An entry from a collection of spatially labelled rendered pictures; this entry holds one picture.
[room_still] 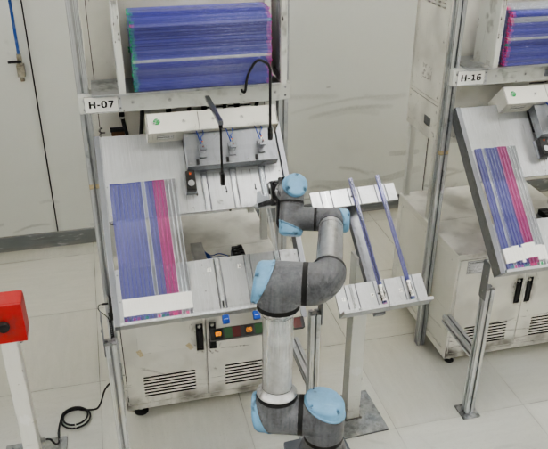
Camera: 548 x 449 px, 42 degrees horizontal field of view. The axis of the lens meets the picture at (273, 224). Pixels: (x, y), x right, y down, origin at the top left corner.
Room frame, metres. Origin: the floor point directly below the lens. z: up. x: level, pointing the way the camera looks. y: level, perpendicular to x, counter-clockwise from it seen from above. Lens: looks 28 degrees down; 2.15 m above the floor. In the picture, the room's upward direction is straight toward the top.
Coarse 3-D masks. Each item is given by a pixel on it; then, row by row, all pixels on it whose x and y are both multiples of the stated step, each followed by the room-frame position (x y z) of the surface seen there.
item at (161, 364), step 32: (192, 224) 2.88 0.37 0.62; (224, 224) 2.88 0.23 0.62; (256, 224) 2.88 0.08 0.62; (224, 256) 2.60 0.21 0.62; (192, 320) 2.33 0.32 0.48; (128, 352) 2.27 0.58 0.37; (160, 352) 2.30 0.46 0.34; (192, 352) 2.33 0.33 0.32; (224, 352) 2.36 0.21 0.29; (256, 352) 2.39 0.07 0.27; (128, 384) 2.26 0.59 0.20; (160, 384) 2.30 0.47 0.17; (192, 384) 2.33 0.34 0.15; (224, 384) 2.36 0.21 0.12; (256, 384) 2.39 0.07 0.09
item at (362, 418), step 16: (352, 256) 2.31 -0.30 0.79; (352, 272) 2.30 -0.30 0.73; (352, 320) 2.27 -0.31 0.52; (352, 336) 2.27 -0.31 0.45; (352, 352) 2.27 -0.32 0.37; (352, 368) 2.27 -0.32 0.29; (352, 384) 2.27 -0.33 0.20; (352, 400) 2.27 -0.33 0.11; (368, 400) 2.39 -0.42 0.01; (352, 416) 2.27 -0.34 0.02; (368, 416) 2.29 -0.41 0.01; (352, 432) 2.19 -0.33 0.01; (368, 432) 2.19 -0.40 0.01
